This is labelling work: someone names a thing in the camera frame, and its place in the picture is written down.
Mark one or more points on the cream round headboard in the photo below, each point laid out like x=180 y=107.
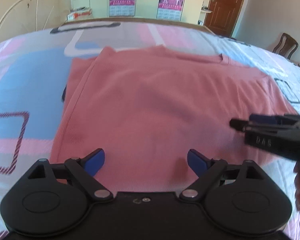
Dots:
x=20 y=7

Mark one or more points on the brown wooden door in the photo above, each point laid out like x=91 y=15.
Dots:
x=227 y=5

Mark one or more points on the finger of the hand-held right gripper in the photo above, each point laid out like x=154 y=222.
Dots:
x=267 y=119
x=240 y=125

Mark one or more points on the wooden bed frame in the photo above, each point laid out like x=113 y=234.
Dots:
x=145 y=21

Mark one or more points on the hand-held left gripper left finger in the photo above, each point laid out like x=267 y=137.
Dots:
x=93 y=160

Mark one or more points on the pink sweater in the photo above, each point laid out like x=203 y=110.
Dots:
x=152 y=105

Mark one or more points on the dark wooden chair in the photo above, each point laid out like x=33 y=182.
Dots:
x=286 y=45

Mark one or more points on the patterned bed sheet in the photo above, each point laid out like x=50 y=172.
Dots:
x=27 y=85

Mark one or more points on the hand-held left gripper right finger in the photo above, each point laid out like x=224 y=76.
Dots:
x=198 y=162

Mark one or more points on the white orange box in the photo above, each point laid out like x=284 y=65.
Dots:
x=79 y=14

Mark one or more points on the cream corner shelf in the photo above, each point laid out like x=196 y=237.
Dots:
x=207 y=5

